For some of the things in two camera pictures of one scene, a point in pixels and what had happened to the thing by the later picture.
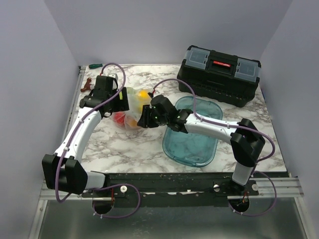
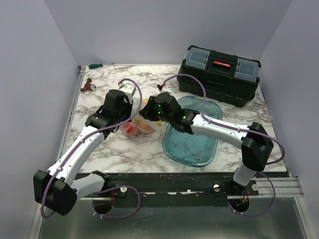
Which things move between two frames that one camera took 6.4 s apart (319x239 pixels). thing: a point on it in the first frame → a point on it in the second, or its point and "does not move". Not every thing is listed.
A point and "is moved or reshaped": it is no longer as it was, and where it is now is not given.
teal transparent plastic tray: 189,149 does not move
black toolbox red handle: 224,78 does not move
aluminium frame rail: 277,187 does not move
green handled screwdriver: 95,65 does not move
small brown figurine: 87,85 does not move
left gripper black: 122,104 → 129,105
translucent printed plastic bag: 137,99 is moved or reshaped
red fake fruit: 119,117 is moved or reshaped
